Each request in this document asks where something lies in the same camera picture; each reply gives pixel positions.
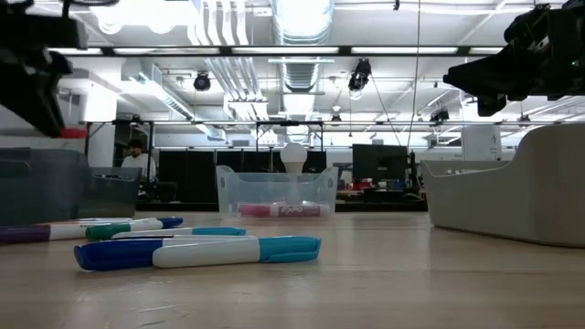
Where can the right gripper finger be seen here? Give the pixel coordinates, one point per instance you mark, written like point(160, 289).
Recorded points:
point(484, 77)

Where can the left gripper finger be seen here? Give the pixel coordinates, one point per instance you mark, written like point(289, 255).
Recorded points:
point(32, 105)

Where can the dark grey plastic bin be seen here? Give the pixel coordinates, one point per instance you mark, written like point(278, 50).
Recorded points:
point(45, 192)

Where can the thin marker purple cap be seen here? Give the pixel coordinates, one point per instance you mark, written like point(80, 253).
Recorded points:
point(23, 234)

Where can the thin marker green cap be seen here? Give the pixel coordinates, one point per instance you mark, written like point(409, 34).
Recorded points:
point(100, 231)

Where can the pink Expo marker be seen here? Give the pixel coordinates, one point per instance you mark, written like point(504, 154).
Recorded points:
point(292, 210)

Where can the clear plastic bin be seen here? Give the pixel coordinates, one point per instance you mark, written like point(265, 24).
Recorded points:
point(274, 187)

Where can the black ceiling spotlight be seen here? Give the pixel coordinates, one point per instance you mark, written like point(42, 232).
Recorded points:
point(359, 75)
point(202, 82)
point(439, 115)

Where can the white cylindrical column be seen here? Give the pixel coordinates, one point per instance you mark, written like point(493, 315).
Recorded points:
point(480, 141)

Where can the person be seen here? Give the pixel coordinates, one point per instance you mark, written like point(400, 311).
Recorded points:
point(137, 160)

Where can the pale grey plastic bin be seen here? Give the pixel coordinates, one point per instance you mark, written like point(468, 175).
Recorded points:
point(503, 201)

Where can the large black monitor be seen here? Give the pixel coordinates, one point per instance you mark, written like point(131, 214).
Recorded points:
point(379, 162)

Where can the long ceiling light strip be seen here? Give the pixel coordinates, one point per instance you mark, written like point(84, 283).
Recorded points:
point(283, 50)

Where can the white light bulb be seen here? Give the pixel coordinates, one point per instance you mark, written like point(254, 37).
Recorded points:
point(294, 155)

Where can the black aluminium table frame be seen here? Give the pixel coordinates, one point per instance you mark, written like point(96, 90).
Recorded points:
point(388, 206)

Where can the silver ventilation duct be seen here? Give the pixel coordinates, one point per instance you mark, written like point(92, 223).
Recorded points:
point(301, 27)

